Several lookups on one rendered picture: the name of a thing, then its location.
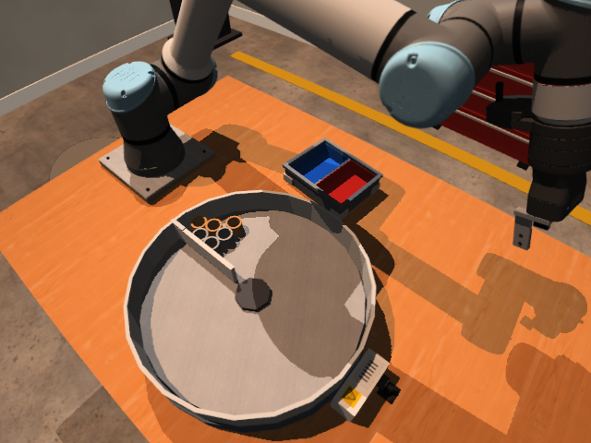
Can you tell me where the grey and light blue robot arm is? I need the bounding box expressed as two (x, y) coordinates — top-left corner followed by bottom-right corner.
(103, 0), (591, 177)

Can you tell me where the dark grey hollow cylinder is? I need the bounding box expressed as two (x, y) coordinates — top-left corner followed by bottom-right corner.
(216, 227), (235, 247)
(193, 228), (209, 242)
(203, 236), (222, 255)

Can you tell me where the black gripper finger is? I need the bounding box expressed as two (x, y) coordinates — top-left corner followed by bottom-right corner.
(513, 207), (553, 251)
(533, 222), (550, 231)

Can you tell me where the grey bin with blue and red compartments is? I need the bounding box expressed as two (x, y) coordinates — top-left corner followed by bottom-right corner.
(283, 138), (383, 220)

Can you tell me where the bronze bushing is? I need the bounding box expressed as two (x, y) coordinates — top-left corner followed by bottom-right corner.
(191, 215), (207, 231)
(226, 216), (244, 236)
(206, 219), (223, 237)

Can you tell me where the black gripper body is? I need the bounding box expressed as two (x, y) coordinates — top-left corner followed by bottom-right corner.
(487, 79), (591, 222)

